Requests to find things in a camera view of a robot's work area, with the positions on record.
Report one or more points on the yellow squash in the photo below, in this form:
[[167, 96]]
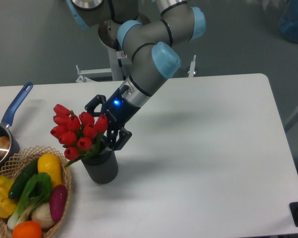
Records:
[[50, 164]]

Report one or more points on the blue handled saucepan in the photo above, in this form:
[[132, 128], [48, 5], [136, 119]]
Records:
[[8, 118]]

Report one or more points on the orange fruit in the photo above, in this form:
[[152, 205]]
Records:
[[27, 229]]

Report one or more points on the purple eggplant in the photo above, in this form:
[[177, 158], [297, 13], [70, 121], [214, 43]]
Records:
[[57, 202]]

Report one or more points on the blue translucent container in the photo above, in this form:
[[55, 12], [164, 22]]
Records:
[[288, 24]]

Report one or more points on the green cucumber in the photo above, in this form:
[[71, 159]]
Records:
[[19, 184]]

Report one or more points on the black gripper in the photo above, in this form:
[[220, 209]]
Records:
[[118, 111]]

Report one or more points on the brown bread roll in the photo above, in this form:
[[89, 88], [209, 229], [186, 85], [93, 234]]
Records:
[[4, 146]]

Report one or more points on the yellow bell pepper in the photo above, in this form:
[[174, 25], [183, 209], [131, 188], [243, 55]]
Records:
[[7, 206]]

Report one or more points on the dark grey ribbed vase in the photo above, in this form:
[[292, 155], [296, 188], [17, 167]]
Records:
[[103, 168]]

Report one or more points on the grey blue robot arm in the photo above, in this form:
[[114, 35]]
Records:
[[149, 47]]

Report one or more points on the white metal base frame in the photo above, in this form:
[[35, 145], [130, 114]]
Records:
[[90, 75]]

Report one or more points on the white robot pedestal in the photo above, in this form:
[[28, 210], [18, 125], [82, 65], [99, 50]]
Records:
[[121, 65]]

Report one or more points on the red tulip bouquet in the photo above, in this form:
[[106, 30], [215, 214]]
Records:
[[80, 135]]

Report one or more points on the green bok choy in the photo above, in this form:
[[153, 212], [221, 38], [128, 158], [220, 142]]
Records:
[[37, 190]]

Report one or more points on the beige garlic bulb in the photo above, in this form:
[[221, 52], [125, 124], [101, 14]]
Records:
[[42, 216]]

